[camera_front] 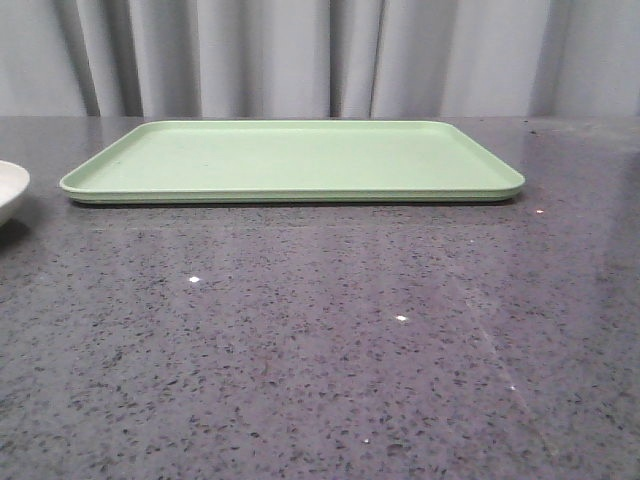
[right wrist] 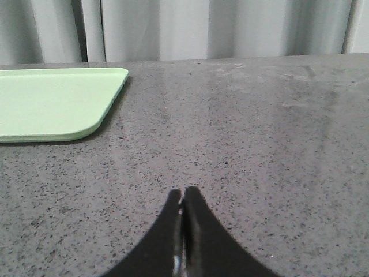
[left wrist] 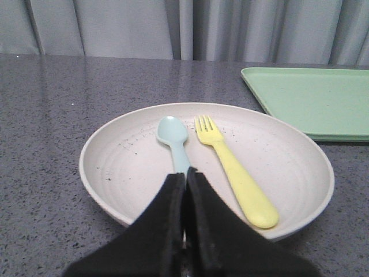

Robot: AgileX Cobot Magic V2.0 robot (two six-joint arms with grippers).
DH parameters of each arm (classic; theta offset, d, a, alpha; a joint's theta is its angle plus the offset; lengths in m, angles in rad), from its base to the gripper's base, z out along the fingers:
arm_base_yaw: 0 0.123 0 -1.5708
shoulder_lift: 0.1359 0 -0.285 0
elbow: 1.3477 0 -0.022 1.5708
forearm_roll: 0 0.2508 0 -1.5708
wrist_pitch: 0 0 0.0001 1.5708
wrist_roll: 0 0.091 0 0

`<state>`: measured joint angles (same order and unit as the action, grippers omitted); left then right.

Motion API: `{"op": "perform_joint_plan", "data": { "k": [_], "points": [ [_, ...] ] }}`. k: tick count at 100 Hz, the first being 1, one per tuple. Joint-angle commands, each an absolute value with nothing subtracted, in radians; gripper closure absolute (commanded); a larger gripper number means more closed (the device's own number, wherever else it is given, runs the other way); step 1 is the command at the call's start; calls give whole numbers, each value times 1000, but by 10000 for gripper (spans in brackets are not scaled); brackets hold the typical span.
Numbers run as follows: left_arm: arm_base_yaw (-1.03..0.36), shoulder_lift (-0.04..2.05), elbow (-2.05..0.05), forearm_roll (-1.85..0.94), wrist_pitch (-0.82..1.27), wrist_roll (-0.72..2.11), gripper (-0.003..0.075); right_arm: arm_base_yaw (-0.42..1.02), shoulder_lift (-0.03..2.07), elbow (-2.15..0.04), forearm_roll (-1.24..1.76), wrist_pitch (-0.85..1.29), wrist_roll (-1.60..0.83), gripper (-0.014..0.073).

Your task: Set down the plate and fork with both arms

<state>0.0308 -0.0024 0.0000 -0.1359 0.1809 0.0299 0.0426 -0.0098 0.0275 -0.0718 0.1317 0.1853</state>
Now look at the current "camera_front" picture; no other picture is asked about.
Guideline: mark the grey pleated curtain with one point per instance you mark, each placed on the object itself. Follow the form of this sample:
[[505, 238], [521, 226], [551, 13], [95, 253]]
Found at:
[[288, 59]]

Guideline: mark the beige round plate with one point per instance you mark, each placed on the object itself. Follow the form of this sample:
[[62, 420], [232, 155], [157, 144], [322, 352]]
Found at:
[[14, 182]]

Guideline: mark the light green plastic tray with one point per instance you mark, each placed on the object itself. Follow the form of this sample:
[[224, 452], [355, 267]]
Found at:
[[292, 161]]

